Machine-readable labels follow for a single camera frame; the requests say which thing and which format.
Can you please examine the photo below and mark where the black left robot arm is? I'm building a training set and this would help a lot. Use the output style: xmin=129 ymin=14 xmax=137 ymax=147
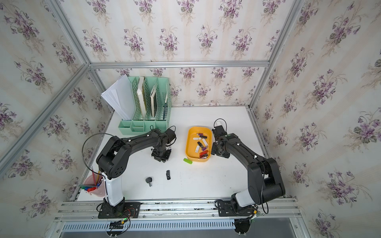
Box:
xmin=96 ymin=129 xmax=176 ymax=208

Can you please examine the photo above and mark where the white book in organizer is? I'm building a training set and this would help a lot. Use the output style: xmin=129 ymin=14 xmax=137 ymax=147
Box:
xmin=137 ymin=76 xmax=146 ymax=119

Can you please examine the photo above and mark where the black round key usb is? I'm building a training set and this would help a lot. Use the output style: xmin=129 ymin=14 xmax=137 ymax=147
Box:
xmin=145 ymin=177 xmax=152 ymax=187

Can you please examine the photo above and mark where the white slim usb drive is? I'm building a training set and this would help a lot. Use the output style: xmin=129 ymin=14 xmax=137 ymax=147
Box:
xmin=202 ymin=138 xmax=208 ymax=146

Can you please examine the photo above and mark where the tan notebook in organizer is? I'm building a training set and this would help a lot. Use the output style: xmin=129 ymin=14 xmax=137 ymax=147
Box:
xmin=150 ymin=86 xmax=156 ymax=118

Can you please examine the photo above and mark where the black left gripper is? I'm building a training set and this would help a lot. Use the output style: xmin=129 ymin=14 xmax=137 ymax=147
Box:
xmin=153 ymin=146 xmax=173 ymax=163

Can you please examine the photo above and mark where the black silver swivel usb drive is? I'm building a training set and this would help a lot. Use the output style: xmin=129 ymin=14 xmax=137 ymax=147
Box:
xmin=166 ymin=170 xmax=171 ymax=180

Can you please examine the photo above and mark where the green usb drive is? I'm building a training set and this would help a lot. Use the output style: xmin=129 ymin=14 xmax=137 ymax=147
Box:
xmin=183 ymin=158 xmax=192 ymax=164

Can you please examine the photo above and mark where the white paper stack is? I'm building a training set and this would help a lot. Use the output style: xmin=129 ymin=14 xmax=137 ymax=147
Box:
xmin=101 ymin=75 xmax=136 ymax=121

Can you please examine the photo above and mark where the yellow plastic storage box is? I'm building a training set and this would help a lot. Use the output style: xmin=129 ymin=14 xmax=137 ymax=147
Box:
xmin=185 ymin=127 xmax=213 ymax=162

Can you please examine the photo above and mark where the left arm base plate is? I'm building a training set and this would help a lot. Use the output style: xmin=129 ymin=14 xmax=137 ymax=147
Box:
xmin=98 ymin=201 xmax=141 ymax=219

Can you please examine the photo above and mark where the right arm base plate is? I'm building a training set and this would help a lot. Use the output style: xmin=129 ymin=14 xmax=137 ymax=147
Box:
xmin=214 ymin=199 xmax=258 ymax=217

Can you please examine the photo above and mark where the pink pen cup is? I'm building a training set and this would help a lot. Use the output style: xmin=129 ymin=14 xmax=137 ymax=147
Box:
xmin=77 ymin=172 xmax=106 ymax=197

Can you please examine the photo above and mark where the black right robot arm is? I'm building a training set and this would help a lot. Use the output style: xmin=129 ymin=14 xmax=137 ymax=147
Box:
xmin=211 ymin=126 xmax=286 ymax=210

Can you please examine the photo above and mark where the green mesh file organizer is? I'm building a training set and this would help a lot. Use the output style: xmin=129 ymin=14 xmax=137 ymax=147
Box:
xmin=118 ymin=76 xmax=172 ymax=135

